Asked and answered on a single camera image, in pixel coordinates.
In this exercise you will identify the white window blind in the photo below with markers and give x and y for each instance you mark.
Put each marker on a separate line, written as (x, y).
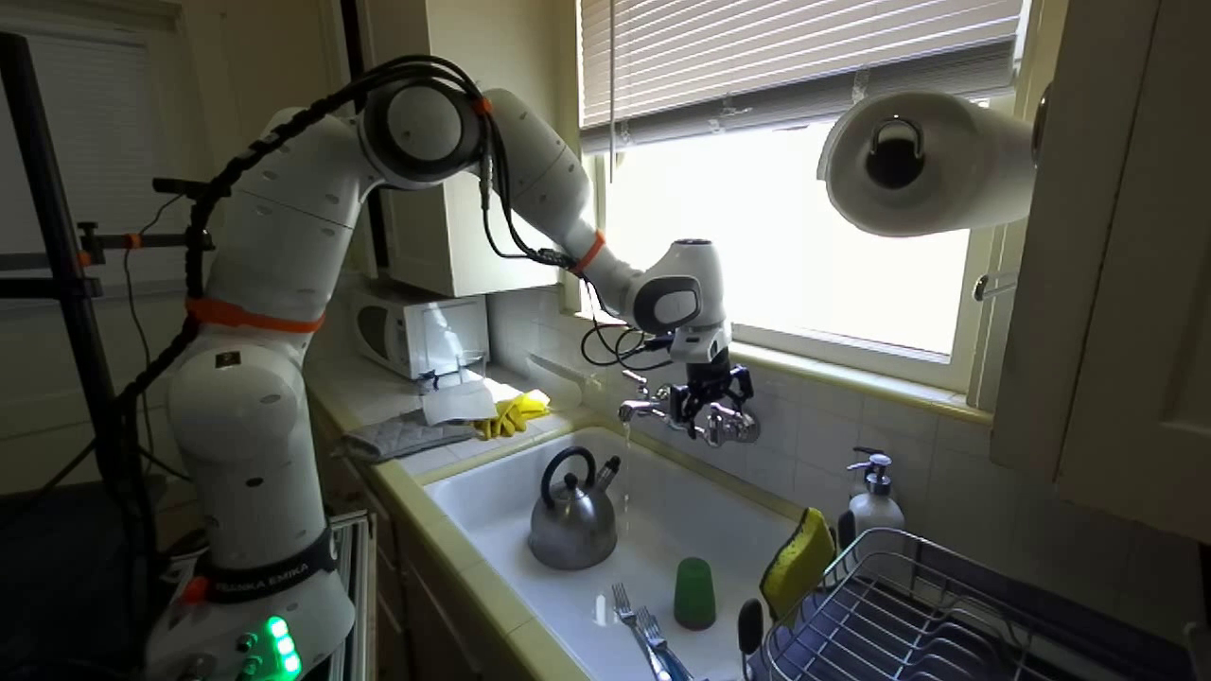
(660, 55)

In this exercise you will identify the blue handled fork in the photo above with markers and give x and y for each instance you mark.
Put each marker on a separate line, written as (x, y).
(660, 648)

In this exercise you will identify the steel kettle black handle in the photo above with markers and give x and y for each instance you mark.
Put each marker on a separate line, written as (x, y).
(574, 522)

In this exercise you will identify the white soap dispenser bottle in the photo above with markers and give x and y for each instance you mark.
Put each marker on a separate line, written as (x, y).
(872, 506)

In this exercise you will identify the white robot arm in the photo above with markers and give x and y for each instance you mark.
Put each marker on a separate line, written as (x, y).
(265, 250)

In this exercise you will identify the blue dish drying rack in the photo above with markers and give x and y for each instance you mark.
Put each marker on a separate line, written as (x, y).
(903, 609)

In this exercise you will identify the chrome faucet spout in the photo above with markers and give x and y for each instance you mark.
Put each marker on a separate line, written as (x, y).
(647, 405)

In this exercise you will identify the white toaster appliance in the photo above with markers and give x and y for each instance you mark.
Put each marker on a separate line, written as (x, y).
(420, 340)

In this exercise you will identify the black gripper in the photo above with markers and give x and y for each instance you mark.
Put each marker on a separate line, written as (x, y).
(715, 387)

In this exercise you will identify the white upper right cabinet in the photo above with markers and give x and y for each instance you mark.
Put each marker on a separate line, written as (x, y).
(1105, 385)

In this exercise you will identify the black tripod stand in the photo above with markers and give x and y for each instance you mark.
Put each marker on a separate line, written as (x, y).
(72, 289)

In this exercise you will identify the green plastic cup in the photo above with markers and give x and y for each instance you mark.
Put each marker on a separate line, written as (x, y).
(695, 597)

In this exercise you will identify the silver fork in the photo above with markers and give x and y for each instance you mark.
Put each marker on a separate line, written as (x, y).
(626, 616)

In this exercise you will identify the white paper towel roll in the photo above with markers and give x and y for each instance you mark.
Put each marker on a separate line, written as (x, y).
(922, 166)

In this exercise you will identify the yellow rubber gloves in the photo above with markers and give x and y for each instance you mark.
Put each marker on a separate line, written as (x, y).
(513, 416)

